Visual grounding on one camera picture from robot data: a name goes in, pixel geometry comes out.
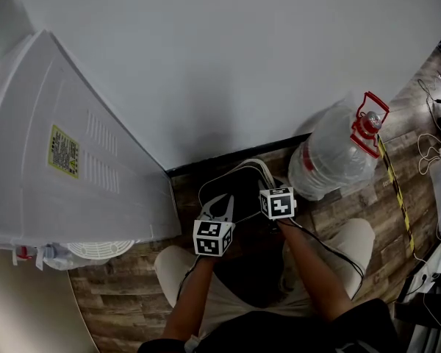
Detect white metal frame table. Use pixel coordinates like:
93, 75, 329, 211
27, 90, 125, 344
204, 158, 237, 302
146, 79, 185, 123
395, 229, 441, 353

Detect clear water bottle red handle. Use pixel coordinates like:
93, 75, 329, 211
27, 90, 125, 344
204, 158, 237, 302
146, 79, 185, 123
287, 90, 390, 202
42, 244, 111, 271

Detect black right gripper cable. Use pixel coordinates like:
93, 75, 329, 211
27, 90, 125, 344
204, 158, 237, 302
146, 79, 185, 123
275, 218, 365, 301

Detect person's black shirt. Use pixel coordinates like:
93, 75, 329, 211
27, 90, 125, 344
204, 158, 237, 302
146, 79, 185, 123
137, 298, 401, 353

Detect black waste bin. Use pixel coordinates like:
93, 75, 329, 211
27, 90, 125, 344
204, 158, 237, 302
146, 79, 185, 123
198, 158, 286, 224

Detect white cable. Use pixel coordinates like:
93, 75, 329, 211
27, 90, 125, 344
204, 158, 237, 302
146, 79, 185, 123
417, 133, 441, 176

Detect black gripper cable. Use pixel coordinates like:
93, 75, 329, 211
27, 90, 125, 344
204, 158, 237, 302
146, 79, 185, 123
176, 254, 201, 301
275, 218, 365, 301

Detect grey metal door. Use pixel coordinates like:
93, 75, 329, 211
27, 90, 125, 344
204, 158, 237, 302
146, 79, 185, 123
0, 248, 98, 353

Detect yellow black hazard tape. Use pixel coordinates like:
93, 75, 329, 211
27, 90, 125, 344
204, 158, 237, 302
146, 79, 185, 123
376, 134, 416, 253

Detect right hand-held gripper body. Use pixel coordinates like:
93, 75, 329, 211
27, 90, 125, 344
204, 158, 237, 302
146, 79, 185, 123
258, 185, 298, 221

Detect person's left forearm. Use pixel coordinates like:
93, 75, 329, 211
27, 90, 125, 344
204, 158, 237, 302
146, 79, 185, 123
161, 254, 216, 343

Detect person's beige trousers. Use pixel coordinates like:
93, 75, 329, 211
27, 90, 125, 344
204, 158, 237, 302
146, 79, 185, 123
154, 217, 376, 341

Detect white water dispenser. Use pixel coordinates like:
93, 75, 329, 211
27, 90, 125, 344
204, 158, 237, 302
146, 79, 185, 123
0, 29, 183, 271

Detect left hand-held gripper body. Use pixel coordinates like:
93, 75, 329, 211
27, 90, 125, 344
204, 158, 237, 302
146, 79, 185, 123
192, 213, 237, 258

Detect person's right forearm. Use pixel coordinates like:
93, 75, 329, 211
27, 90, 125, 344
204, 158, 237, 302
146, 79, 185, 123
277, 218, 354, 323

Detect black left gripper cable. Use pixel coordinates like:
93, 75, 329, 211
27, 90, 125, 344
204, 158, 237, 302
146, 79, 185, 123
176, 254, 201, 301

